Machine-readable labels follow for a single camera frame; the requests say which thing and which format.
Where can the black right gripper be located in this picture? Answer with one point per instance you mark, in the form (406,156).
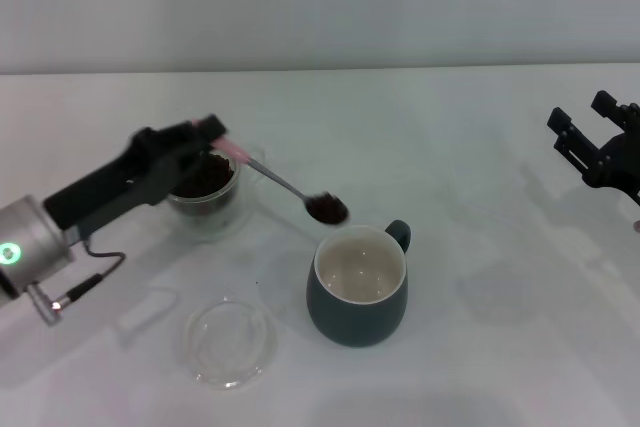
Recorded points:
(617,162)

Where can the clear glass cup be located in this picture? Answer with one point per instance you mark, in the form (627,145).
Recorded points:
(227,199)

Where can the clear glass saucer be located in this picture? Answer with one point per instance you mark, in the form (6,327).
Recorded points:
(240,227)

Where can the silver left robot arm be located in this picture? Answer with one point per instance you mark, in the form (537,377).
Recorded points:
(35,237)

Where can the dark coffee beans heap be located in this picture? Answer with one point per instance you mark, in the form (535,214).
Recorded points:
(215,177)

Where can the small coffee bean portion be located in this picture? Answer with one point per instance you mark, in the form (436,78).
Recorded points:
(327,209)

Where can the dark teal ceramic mug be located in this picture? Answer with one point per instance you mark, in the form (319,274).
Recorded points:
(350,322)

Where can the clear round glass dish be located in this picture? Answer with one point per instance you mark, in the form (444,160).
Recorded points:
(225,342)

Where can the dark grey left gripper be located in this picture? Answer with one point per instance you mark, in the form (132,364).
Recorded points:
(110,187)

